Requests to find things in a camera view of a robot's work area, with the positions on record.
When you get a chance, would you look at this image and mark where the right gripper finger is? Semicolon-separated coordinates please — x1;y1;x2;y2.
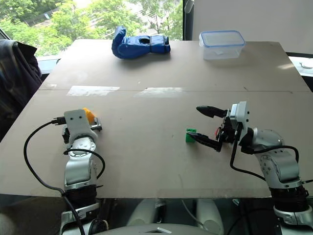
188;132;223;153
196;105;228;119

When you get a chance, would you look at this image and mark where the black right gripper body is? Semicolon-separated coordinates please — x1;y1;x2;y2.
216;110;242;153

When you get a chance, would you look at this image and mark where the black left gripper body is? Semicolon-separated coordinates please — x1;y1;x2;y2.
62;117;104;145

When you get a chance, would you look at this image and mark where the orange cube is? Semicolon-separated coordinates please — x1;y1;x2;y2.
82;107;96;124

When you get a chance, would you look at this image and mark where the green cube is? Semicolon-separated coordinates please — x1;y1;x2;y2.
185;128;198;143

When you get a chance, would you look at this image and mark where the clear container with blue lid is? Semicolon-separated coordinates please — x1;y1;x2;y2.
198;30;246;61

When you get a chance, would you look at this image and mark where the white rounded robot leg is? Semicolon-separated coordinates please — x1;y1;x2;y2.
126;198;158;227
196;199;225;235

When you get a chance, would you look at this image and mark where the blue boxing glove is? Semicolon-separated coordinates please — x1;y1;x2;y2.
111;25;172;60

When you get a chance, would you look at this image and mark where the dark jacket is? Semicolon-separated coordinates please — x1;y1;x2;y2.
0;39;44;143

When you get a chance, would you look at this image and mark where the white curved object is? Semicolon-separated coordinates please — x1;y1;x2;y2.
299;60;313;72

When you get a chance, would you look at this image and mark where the silver robot torso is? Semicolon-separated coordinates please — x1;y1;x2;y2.
96;222;222;235

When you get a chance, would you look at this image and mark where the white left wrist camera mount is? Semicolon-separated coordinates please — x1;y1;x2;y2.
64;109;99;145

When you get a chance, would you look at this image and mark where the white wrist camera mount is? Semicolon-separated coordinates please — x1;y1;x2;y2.
229;100;250;139
64;109;99;145

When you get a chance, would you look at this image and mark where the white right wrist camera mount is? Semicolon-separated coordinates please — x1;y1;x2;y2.
229;100;250;139

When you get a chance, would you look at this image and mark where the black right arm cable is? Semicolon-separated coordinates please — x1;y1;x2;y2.
229;123;300;182

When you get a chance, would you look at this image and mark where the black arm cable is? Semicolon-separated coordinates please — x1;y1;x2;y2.
23;117;86;235
63;148;106;181
229;123;300;182

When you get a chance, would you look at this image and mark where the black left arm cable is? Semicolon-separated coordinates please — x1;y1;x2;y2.
63;148;106;181
23;117;86;235

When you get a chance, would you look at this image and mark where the thin white cable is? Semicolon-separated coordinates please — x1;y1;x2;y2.
181;199;205;227

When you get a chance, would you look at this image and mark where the dark window frame post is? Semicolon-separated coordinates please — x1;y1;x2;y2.
181;0;195;41

